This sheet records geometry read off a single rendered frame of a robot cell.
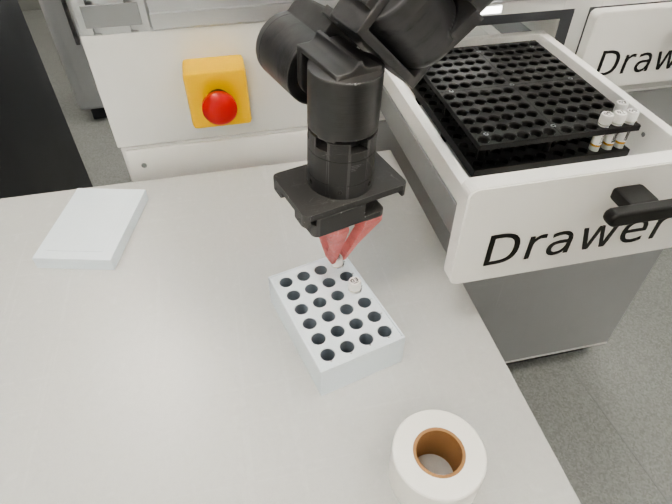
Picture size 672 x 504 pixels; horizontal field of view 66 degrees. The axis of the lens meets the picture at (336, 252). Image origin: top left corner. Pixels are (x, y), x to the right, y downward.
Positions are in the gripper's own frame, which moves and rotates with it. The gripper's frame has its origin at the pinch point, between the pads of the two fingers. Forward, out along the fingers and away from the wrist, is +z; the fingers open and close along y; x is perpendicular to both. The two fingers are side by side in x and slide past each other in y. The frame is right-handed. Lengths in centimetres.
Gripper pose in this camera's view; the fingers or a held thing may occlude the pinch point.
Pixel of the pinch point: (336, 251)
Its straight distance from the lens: 51.7
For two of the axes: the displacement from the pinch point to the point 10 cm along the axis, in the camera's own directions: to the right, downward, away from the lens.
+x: 4.9, 6.3, -6.0
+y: -8.7, 3.3, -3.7
